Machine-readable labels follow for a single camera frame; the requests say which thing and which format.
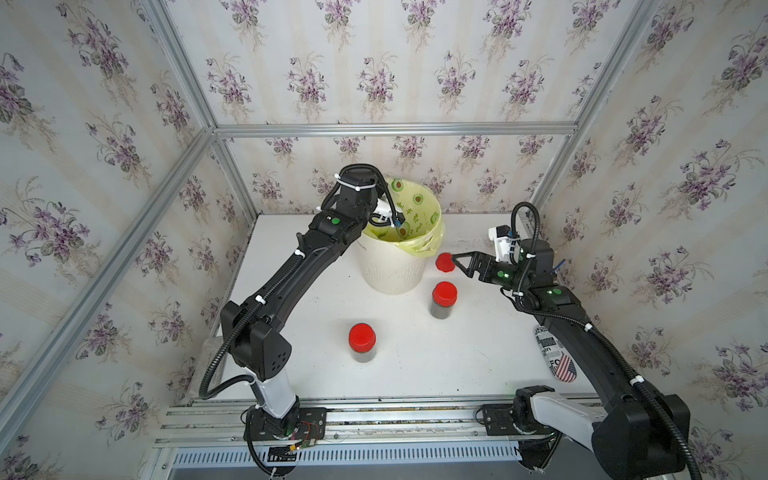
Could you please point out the aluminium frame bars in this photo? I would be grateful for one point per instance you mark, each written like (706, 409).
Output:
(39, 374)

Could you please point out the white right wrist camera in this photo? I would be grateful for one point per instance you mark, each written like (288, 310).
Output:
(505, 241)

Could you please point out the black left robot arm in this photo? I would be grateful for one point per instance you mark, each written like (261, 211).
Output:
(254, 350)

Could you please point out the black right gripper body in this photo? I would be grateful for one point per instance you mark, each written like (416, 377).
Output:
(505, 274)

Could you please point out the green avocado print bag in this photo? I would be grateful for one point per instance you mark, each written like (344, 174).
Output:
(422, 231)

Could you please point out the printed paper scrap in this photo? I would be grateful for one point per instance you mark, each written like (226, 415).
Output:
(559, 361)

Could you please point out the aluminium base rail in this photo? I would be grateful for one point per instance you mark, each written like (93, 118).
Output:
(348, 432)

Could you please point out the white plastic trash bin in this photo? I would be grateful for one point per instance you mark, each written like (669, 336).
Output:
(395, 267)

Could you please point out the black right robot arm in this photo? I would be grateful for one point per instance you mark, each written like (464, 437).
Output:
(641, 432)

